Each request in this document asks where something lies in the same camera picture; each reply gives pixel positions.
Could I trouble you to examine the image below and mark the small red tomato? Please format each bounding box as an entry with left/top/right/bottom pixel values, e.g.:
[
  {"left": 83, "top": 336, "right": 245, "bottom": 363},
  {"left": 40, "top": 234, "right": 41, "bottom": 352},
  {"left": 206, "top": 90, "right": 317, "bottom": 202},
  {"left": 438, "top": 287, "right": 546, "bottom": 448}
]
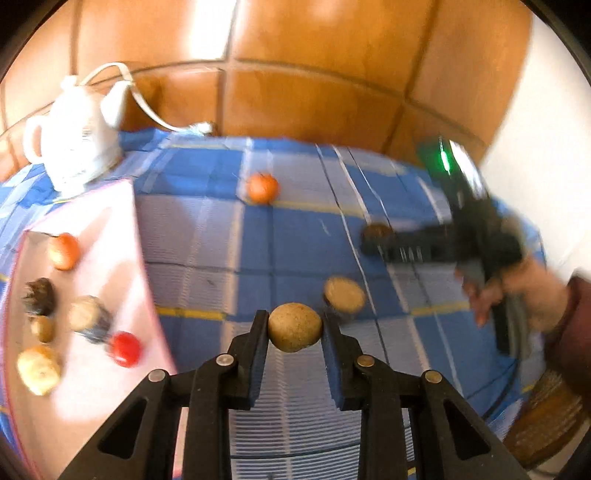
[{"left": 107, "top": 331, "right": 142, "bottom": 368}]

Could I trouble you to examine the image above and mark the small tan round fruit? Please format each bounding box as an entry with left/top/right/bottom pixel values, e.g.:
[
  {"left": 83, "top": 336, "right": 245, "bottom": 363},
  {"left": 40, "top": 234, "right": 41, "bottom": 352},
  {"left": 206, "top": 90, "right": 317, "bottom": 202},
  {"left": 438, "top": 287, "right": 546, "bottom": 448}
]
[{"left": 267, "top": 302, "right": 322, "bottom": 353}]

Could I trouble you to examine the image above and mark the small tan longan fruit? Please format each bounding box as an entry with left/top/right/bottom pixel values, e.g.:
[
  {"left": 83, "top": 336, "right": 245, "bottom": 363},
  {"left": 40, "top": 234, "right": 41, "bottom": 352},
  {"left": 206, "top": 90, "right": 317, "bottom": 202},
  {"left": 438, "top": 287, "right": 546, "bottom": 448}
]
[{"left": 29, "top": 316, "right": 55, "bottom": 344}]

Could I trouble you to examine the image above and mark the orange tangerine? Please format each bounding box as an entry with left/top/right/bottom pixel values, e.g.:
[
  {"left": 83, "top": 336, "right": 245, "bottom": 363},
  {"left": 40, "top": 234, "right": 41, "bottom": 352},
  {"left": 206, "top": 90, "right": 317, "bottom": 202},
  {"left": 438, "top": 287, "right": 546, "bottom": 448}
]
[
  {"left": 246, "top": 172, "right": 280, "bottom": 205},
  {"left": 48, "top": 233, "right": 81, "bottom": 271}
]

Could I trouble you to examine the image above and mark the dark brown oval fruit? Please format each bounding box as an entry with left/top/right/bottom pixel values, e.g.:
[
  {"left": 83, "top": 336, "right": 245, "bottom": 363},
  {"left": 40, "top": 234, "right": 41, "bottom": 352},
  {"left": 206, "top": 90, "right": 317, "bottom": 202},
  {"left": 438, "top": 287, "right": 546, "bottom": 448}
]
[{"left": 360, "top": 222, "right": 394, "bottom": 254}]

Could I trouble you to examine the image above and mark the person right hand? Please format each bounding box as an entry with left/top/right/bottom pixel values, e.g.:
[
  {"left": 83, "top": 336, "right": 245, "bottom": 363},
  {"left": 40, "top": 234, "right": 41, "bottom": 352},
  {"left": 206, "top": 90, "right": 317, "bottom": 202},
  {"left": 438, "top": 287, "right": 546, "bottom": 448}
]
[{"left": 455, "top": 257, "right": 570, "bottom": 334}]

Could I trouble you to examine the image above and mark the pink shallow cardboard tray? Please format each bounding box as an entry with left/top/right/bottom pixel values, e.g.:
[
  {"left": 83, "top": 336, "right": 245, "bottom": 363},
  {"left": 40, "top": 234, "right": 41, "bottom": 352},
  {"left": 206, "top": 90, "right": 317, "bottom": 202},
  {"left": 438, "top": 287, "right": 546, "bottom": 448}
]
[{"left": 1, "top": 180, "right": 176, "bottom": 479}]

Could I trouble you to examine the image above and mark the blue plaid tablecloth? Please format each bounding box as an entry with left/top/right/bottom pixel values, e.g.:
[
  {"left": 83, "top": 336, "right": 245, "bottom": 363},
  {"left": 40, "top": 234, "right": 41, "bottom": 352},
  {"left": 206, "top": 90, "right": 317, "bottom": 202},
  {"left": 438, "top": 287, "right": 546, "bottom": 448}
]
[{"left": 1, "top": 130, "right": 543, "bottom": 436}]

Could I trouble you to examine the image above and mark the white ceramic electric kettle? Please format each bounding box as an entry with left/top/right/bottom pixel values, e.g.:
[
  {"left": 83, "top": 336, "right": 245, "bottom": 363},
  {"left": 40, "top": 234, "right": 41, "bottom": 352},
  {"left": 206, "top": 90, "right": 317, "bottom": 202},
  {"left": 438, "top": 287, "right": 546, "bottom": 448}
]
[{"left": 22, "top": 76, "right": 130, "bottom": 196}]

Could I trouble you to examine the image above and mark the wooden wall cabinet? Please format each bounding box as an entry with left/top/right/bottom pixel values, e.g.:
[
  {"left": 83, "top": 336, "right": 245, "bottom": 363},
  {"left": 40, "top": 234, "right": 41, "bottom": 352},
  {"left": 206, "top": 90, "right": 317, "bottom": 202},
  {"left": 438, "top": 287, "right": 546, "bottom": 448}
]
[{"left": 1, "top": 1, "right": 533, "bottom": 177}]

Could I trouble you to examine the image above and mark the white kettle power cord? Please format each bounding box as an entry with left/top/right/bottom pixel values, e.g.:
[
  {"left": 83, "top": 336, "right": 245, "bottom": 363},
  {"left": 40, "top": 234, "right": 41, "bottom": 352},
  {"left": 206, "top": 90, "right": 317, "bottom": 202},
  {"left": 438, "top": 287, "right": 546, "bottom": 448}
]
[{"left": 80, "top": 62, "right": 216, "bottom": 136}]

